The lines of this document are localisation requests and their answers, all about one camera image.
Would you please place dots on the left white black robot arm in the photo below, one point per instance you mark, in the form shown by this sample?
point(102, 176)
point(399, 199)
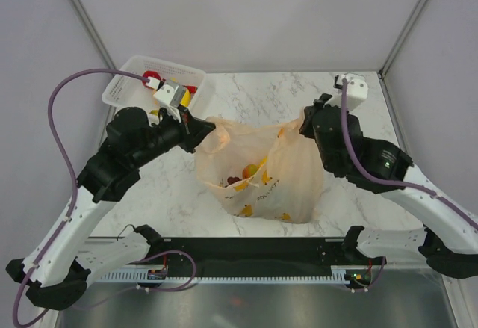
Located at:
point(131, 142)

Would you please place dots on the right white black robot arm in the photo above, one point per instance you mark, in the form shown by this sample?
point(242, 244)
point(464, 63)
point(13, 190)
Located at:
point(447, 240)

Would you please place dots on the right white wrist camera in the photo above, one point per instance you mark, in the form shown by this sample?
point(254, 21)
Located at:
point(356, 93)

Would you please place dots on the aluminium frame rail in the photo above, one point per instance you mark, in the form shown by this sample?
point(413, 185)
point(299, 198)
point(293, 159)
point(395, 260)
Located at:
point(394, 246)

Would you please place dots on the fake yellow banana bunch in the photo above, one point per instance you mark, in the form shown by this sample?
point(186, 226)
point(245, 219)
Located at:
point(184, 102)

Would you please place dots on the white plastic fruit basket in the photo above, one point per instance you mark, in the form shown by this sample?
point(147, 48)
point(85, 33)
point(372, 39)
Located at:
point(123, 91)

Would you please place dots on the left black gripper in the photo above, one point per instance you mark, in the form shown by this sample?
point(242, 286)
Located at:
point(193, 130)

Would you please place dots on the fake orange mango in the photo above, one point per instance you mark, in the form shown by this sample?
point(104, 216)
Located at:
point(250, 170)

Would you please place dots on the fake red chili pepper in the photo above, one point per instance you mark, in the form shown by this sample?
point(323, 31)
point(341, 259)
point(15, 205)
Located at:
point(191, 89)

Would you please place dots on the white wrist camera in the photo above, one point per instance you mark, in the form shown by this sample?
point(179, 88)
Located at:
point(356, 93)
point(169, 96)

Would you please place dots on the peach banana-print plastic bag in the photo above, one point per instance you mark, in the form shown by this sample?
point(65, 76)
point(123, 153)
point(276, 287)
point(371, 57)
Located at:
point(289, 183)

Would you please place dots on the fake dark red grapes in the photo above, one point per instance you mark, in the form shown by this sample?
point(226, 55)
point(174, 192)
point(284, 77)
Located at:
point(233, 179)

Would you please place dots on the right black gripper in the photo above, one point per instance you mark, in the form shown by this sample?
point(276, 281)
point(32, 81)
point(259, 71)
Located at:
point(306, 126)

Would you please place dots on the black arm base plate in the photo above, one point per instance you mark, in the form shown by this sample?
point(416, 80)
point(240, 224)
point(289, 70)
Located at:
point(258, 257)

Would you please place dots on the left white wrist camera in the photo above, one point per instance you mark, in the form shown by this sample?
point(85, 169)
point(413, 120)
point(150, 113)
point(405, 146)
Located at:
point(169, 96)

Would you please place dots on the white slotted cable duct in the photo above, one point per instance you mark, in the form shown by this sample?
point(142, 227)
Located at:
point(144, 275)

